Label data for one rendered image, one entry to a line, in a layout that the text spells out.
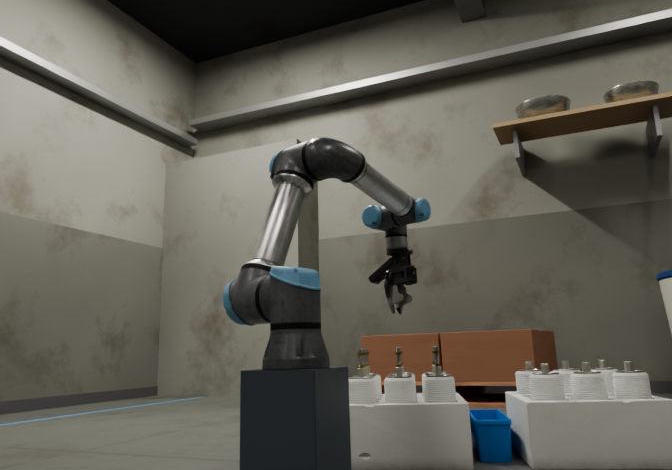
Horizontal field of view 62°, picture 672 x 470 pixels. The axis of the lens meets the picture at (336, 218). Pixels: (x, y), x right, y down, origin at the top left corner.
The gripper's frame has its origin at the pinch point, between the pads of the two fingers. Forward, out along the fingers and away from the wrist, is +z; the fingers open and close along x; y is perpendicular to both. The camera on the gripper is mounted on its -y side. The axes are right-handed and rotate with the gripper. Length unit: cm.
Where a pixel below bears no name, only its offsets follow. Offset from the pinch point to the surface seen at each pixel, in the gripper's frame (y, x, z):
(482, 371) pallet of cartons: -43, 151, 27
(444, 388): 20.5, -6.9, 24.4
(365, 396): 0.7, -19.3, 26.2
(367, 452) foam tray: 2.5, -21.8, 41.3
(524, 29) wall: -33, 260, -239
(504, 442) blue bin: 30, 9, 41
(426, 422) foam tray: 17.2, -12.6, 33.4
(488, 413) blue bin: 15, 33, 36
